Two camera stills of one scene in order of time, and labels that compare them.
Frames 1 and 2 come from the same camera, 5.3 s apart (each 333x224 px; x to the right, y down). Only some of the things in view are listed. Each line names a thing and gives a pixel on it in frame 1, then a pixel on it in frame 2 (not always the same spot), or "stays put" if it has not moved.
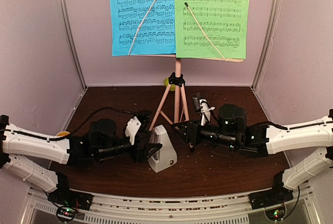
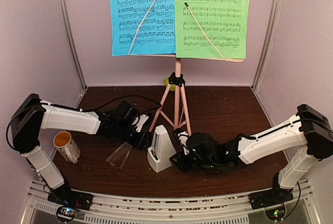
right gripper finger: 183,125 → 179,160
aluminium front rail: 40,209 stays put
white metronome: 165,157 stays put
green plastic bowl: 166,82 stays put
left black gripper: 139,154 → 140,143
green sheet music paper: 219,3 stays put
